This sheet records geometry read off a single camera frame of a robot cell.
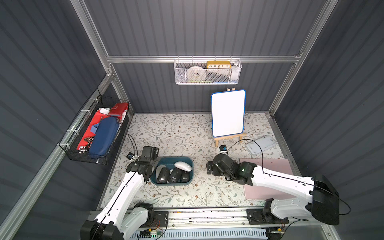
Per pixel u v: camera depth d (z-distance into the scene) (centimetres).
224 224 74
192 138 105
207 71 88
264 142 102
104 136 67
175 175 84
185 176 86
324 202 40
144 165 57
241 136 100
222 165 60
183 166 87
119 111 78
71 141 62
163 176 83
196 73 83
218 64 87
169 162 92
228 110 87
